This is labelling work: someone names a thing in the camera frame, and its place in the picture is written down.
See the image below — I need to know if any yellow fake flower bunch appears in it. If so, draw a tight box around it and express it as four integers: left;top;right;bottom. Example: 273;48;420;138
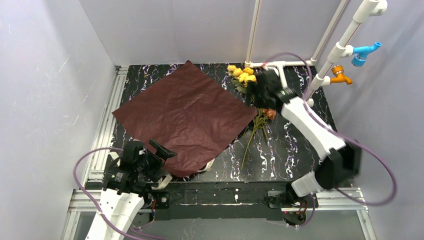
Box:
227;64;259;169

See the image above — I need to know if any red wrapping paper sheet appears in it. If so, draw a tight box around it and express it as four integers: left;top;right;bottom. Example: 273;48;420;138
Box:
113;61;257;178

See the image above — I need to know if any pink fake flower bunch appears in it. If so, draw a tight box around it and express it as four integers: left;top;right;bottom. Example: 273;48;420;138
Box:
252;108;277;142

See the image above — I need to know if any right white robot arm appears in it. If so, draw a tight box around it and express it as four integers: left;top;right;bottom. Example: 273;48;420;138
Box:
246;70;362;202

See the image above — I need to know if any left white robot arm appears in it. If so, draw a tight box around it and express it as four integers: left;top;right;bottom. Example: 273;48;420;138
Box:
80;139;177;240

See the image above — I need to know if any beige ribbon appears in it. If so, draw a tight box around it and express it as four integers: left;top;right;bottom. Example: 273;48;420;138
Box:
109;150;216;191

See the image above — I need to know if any orange plastic faucet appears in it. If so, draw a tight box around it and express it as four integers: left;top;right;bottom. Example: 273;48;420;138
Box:
330;65;353;85

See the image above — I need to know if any blue plastic faucet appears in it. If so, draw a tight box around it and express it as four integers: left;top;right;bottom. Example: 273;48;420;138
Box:
351;41;382;67

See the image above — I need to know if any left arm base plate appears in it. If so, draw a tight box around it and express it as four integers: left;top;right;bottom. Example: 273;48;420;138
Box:
141;190;171;210

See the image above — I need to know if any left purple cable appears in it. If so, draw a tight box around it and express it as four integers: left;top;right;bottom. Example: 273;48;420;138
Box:
73;147;167;240

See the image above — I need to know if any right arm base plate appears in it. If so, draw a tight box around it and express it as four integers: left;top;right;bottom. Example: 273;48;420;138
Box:
264;190;319;228

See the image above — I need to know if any aluminium rail frame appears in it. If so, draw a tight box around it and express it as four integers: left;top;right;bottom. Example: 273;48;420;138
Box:
62;64;376;240

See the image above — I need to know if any white PVC pipe frame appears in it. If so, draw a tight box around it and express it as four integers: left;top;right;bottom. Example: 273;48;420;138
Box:
244;0;388;106

